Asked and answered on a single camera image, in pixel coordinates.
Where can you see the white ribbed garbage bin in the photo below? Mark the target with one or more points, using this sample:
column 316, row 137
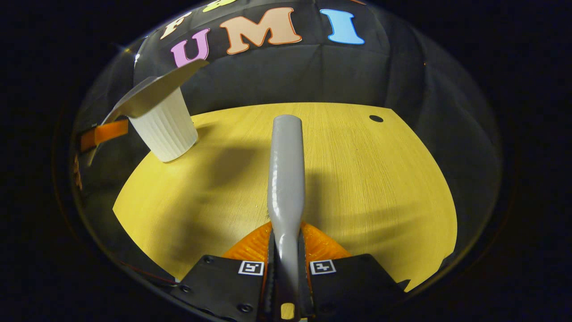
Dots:
column 167, row 129

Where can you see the black backdrop cloth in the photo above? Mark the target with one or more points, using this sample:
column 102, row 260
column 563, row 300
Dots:
column 313, row 76

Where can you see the small grey broom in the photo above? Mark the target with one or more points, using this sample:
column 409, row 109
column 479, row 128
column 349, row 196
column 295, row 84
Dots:
column 286, row 179

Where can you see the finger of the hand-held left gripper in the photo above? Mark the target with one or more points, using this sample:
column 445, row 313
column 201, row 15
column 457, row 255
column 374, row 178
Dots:
column 109, row 132

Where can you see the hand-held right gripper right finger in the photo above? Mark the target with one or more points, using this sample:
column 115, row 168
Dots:
column 353, row 281

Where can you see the wooden desktop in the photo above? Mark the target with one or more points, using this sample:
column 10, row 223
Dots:
column 380, row 188

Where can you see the grey dustpan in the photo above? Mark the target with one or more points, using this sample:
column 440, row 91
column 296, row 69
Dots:
column 152, row 94

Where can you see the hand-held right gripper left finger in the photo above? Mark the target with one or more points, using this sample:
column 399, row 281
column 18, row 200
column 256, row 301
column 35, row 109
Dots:
column 219, row 281

